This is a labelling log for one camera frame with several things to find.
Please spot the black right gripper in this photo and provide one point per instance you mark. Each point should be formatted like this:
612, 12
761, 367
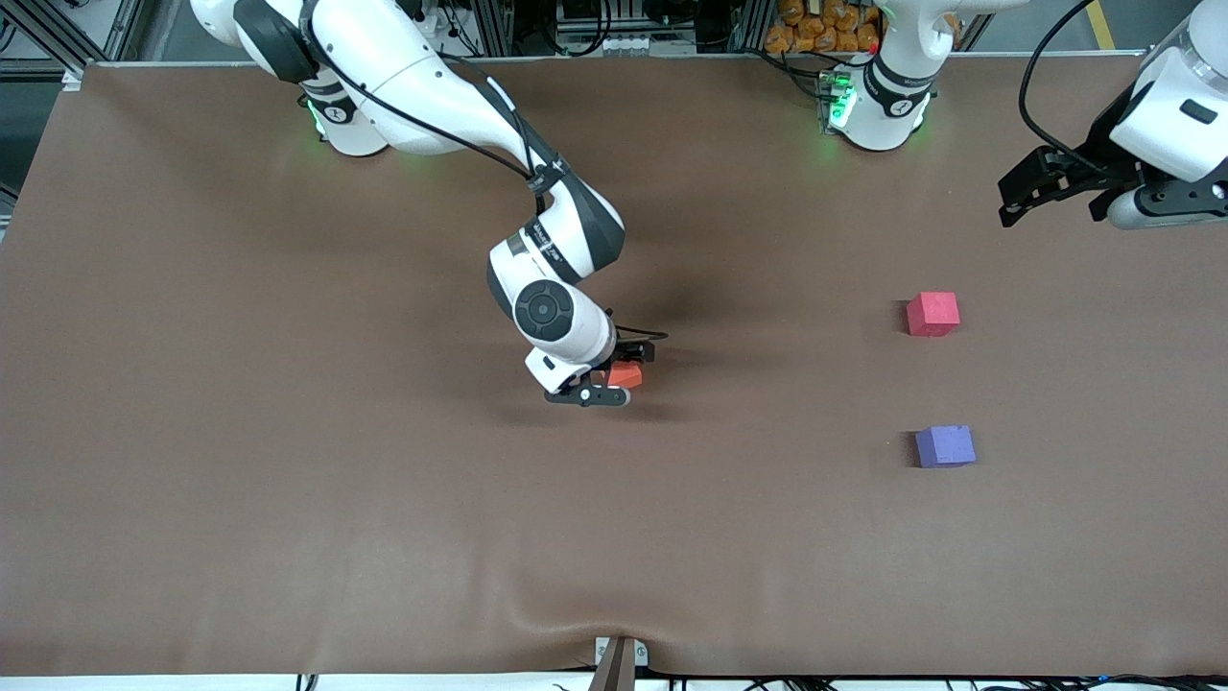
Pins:
630, 351

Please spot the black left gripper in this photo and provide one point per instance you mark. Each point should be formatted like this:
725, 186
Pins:
1091, 162

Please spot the orange foam block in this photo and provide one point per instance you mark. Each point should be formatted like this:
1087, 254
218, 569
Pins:
626, 375

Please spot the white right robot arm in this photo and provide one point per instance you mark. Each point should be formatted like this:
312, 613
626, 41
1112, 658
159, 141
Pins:
422, 86

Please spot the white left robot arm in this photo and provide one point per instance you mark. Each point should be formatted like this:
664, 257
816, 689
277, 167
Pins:
887, 110

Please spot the red foam block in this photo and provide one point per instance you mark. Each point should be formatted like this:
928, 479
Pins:
932, 314

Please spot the brown table mat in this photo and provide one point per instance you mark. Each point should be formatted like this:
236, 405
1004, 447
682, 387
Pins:
614, 537

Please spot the green-lit electronics box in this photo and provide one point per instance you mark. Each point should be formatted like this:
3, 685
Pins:
833, 101

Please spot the bag of oranges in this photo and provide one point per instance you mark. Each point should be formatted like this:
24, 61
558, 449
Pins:
820, 27

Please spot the purple foam block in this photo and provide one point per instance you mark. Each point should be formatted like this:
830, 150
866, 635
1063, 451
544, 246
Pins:
945, 447

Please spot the white connector strip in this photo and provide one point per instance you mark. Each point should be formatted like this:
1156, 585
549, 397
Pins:
628, 45

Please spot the brown mounting bar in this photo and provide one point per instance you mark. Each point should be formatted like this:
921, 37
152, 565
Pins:
616, 672

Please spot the grey metal bracket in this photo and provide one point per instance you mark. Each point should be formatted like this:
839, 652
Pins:
602, 653

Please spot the aluminium frame profile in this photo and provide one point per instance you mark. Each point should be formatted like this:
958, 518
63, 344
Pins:
48, 34
756, 24
494, 27

